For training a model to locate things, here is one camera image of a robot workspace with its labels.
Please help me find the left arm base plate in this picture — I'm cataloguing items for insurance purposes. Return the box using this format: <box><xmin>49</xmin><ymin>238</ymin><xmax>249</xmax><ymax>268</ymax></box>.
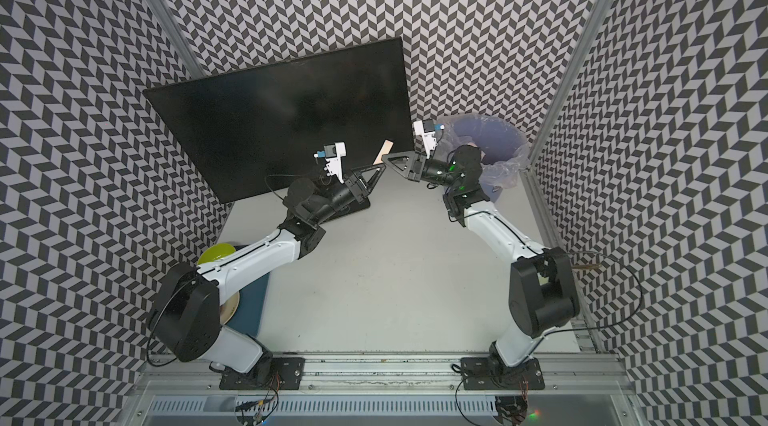
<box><xmin>219</xmin><ymin>355</ymin><xmax>306</xmax><ymax>392</ymax></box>

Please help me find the beige plate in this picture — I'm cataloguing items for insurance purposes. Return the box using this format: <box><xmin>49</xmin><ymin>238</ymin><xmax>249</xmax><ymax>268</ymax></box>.
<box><xmin>219</xmin><ymin>292</ymin><xmax>240</xmax><ymax>325</ymax></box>

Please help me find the black monitor stand base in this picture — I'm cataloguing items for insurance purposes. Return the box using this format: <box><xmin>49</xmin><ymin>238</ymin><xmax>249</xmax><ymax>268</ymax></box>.
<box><xmin>327</xmin><ymin>198</ymin><xmax>371</xmax><ymax>222</ymax></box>

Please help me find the lime green bowl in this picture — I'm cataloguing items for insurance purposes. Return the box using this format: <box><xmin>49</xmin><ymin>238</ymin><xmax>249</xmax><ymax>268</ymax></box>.
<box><xmin>197</xmin><ymin>243</ymin><xmax>237</xmax><ymax>265</ymax></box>

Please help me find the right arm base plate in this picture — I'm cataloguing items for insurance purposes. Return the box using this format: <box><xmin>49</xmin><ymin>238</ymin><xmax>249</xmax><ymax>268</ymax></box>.
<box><xmin>459</xmin><ymin>356</ymin><xmax>545</xmax><ymax>391</ymax></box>

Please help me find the blue trash bin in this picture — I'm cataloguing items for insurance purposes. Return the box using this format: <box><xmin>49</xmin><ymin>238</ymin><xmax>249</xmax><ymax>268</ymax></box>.
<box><xmin>453</xmin><ymin>115</ymin><xmax>529</xmax><ymax>202</ymax></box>

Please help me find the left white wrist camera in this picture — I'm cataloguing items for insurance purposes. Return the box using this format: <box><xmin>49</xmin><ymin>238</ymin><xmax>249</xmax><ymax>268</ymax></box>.
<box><xmin>313</xmin><ymin>142</ymin><xmax>346</xmax><ymax>183</ymax></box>

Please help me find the aluminium mounting rail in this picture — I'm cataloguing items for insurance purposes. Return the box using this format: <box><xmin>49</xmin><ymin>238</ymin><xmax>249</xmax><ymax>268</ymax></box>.
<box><xmin>128</xmin><ymin>351</ymin><xmax>643</xmax><ymax>397</ymax></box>

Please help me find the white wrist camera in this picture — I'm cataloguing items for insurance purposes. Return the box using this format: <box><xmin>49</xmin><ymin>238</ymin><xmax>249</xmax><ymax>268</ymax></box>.
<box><xmin>413</xmin><ymin>120</ymin><xmax>445</xmax><ymax>158</ymax></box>
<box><xmin>313</xmin><ymin>142</ymin><xmax>346</xmax><ymax>183</ymax></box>

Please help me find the black computer monitor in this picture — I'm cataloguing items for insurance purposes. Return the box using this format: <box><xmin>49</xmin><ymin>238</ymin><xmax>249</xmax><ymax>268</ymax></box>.
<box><xmin>143</xmin><ymin>38</ymin><xmax>414</xmax><ymax>203</ymax></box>

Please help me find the dark teal placemat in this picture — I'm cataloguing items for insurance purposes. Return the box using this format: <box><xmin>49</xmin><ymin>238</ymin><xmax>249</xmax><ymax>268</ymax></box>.
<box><xmin>226</xmin><ymin>274</ymin><xmax>270</xmax><ymax>337</ymax></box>

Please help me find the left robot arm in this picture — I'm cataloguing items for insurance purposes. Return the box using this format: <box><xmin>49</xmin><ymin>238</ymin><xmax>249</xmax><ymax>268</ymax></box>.
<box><xmin>146</xmin><ymin>163</ymin><xmax>385</xmax><ymax>383</ymax></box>

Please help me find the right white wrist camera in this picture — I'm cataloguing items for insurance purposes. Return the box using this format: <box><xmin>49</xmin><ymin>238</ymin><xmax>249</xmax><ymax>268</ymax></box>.
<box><xmin>413</xmin><ymin>120</ymin><xmax>445</xmax><ymax>158</ymax></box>

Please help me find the pink narrow sticky note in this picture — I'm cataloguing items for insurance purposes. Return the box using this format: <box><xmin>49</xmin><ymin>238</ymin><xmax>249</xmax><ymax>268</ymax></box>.
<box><xmin>373</xmin><ymin>140</ymin><xmax>394</xmax><ymax>165</ymax></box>

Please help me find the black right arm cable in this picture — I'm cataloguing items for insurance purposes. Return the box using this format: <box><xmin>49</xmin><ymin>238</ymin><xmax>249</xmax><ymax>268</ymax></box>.
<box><xmin>539</xmin><ymin>248</ymin><xmax>644</xmax><ymax>337</ymax></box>

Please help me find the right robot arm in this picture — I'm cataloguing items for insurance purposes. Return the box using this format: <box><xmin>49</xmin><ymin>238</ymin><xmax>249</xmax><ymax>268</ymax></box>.
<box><xmin>382</xmin><ymin>145</ymin><xmax>580</xmax><ymax>370</ymax></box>

